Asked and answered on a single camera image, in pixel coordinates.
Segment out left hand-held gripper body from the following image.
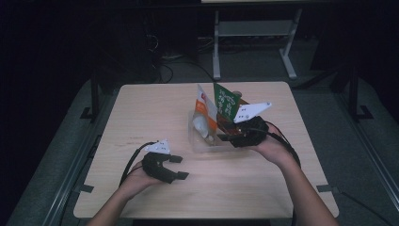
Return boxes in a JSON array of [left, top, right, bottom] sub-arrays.
[[141, 138, 179, 185]]

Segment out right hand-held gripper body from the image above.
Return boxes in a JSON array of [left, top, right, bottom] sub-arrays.
[[228, 101, 273, 149]]

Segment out clear plastic container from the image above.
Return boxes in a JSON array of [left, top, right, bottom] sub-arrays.
[[187, 107, 252, 154]]

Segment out green snack packet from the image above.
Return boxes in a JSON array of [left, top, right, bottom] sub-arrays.
[[213, 82, 252, 137]]

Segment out white and orange snack packet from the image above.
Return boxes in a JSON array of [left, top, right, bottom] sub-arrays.
[[191, 84, 219, 145]]

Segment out person's left hand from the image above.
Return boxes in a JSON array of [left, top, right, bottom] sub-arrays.
[[120, 161, 162, 198]]

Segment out person's right hand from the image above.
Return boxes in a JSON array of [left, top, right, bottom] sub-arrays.
[[250, 123, 299, 168]]

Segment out grey tape strip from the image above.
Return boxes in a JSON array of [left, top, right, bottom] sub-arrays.
[[74, 184, 95, 194], [315, 184, 341, 194]]

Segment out black metal stand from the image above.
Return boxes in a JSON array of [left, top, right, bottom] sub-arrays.
[[346, 64, 375, 122], [79, 72, 103, 121]]

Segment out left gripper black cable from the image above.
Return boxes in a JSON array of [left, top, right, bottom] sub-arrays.
[[119, 141, 158, 186]]

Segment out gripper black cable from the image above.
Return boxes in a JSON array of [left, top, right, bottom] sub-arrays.
[[264, 121, 302, 168], [119, 141, 158, 186]]

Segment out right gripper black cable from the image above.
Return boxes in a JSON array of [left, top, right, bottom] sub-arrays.
[[264, 121, 302, 168]]

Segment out black floor cables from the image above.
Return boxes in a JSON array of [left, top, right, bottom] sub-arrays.
[[145, 31, 215, 83]]

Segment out white metal desk frame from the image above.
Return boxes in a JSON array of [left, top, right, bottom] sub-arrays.
[[200, 0, 333, 81]]

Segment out thin black cable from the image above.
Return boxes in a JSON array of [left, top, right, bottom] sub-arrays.
[[338, 190, 394, 226]]

